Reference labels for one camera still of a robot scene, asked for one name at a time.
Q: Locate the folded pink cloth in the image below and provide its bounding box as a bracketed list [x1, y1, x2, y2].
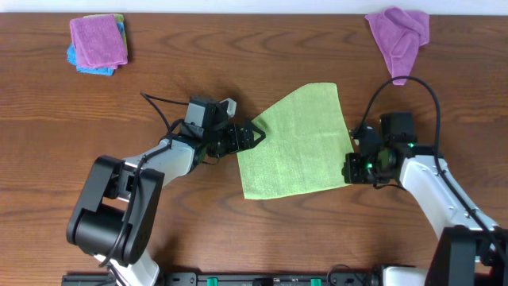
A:
[69, 14, 129, 70]

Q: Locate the crumpled purple cloth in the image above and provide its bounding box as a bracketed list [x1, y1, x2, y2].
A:
[364, 6, 430, 78]

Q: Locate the folded green cloth in stack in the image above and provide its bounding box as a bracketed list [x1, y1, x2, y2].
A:
[83, 13, 129, 52]

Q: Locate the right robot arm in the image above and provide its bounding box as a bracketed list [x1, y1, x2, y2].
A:
[342, 143, 507, 285]

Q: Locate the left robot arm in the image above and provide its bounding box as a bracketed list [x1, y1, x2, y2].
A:
[66, 119, 266, 285]

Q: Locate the light green microfiber cloth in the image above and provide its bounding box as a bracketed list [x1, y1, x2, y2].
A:
[237, 83, 353, 200]

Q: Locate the black mounting rail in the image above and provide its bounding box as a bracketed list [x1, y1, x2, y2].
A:
[61, 271, 464, 286]

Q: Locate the folded blue cloth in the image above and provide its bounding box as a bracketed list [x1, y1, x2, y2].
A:
[66, 21, 126, 77]

